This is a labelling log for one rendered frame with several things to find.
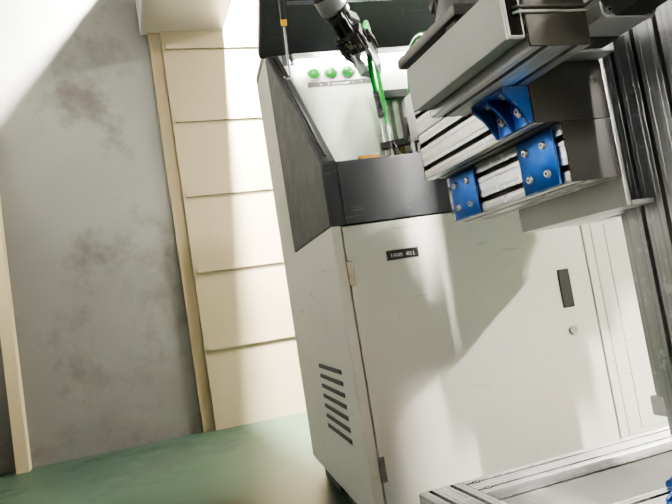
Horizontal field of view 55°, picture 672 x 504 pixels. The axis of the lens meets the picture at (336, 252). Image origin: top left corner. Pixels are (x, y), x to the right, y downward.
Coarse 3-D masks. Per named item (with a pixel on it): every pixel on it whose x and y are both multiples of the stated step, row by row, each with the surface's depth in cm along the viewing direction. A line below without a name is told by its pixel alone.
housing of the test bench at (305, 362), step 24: (264, 72) 221; (264, 96) 229; (264, 120) 237; (288, 216) 214; (288, 240) 221; (288, 264) 228; (288, 288) 236; (312, 384) 213; (312, 408) 220; (312, 432) 227
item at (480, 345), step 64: (384, 256) 157; (448, 256) 161; (512, 256) 165; (576, 256) 169; (384, 320) 156; (448, 320) 159; (512, 320) 163; (576, 320) 167; (384, 384) 154; (448, 384) 157; (512, 384) 161; (576, 384) 164; (384, 448) 152; (448, 448) 155; (512, 448) 159; (576, 448) 162
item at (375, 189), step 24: (360, 168) 159; (384, 168) 160; (408, 168) 161; (360, 192) 158; (384, 192) 159; (408, 192) 161; (432, 192) 162; (360, 216) 157; (384, 216) 158; (408, 216) 160
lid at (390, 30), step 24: (264, 0) 198; (288, 0) 202; (360, 0) 207; (384, 0) 209; (408, 0) 211; (264, 24) 205; (288, 24) 207; (312, 24) 209; (384, 24) 216; (408, 24) 219; (264, 48) 212; (288, 48) 215; (312, 48) 217; (336, 48) 219
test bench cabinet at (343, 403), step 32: (320, 256) 172; (320, 288) 178; (320, 320) 184; (352, 320) 154; (320, 352) 191; (352, 352) 153; (608, 352) 167; (320, 384) 198; (352, 384) 155; (320, 416) 206; (352, 416) 160; (352, 448) 166; (352, 480) 171
